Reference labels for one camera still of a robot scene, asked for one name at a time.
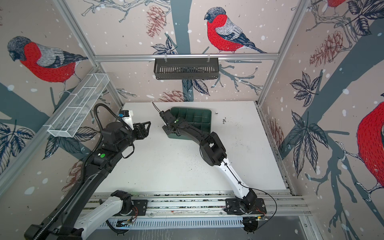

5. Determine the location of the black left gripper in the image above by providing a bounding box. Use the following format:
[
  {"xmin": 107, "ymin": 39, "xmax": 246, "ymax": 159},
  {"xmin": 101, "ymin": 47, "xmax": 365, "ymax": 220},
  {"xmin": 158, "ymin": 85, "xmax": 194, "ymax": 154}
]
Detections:
[{"xmin": 117, "ymin": 119, "xmax": 151, "ymax": 154}]

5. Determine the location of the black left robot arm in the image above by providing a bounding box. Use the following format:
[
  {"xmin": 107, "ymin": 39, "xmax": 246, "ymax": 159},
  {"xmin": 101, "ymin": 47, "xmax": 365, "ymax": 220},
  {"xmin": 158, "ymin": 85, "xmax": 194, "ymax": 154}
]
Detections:
[{"xmin": 24, "ymin": 104, "xmax": 151, "ymax": 240}]

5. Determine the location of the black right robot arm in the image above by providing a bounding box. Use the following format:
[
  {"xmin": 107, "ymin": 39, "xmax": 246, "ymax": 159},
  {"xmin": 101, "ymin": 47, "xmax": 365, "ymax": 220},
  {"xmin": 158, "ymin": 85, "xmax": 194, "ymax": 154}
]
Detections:
[{"xmin": 159, "ymin": 108, "xmax": 258, "ymax": 215}]

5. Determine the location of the green plastic compartment tray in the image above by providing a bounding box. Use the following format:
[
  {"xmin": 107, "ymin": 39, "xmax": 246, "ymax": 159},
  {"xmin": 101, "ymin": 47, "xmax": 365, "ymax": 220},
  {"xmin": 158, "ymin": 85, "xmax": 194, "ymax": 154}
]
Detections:
[{"xmin": 162, "ymin": 107, "xmax": 212, "ymax": 144}]

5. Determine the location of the aluminium top crossbar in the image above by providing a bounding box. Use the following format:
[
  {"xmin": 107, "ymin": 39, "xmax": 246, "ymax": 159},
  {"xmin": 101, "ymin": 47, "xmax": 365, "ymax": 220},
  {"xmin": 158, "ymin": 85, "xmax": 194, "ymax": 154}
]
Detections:
[{"xmin": 94, "ymin": 53, "xmax": 280, "ymax": 63}]

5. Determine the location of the black hanging wire basket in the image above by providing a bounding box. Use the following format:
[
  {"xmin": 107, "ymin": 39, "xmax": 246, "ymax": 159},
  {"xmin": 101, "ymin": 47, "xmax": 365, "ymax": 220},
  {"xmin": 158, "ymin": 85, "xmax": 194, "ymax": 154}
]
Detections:
[{"xmin": 154, "ymin": 58, "xmax": 220, "ymax": 80}]

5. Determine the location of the white wire mesh shelf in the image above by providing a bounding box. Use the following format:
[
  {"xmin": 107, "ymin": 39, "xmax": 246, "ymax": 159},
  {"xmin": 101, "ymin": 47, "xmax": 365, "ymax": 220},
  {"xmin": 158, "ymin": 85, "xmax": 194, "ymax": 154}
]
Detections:
[{"xmin": 48, "ymin": 73, "xmax": 110, "ymax": 138}]

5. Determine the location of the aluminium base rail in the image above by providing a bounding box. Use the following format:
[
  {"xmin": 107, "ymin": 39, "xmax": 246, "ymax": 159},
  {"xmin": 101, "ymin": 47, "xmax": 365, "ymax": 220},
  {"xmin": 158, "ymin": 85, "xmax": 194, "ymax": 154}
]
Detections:
[{"xmin": 77, "ymin": 191, "xmax": 311, "ymax": 220}]

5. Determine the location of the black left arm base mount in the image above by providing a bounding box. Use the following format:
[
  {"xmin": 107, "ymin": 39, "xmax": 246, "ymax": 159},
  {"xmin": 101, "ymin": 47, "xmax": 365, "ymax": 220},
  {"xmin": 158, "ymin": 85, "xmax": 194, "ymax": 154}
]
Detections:
[{"xmin": 117, "ymin": 200, "xmax": 148, "ymax": 217}]

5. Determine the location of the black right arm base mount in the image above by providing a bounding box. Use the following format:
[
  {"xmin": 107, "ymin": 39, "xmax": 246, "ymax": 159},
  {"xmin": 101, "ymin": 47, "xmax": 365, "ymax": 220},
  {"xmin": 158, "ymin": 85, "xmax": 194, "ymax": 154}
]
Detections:
[{"xmin": 224, "ymin": 198, "xmax": 267, "ymax": 216}]

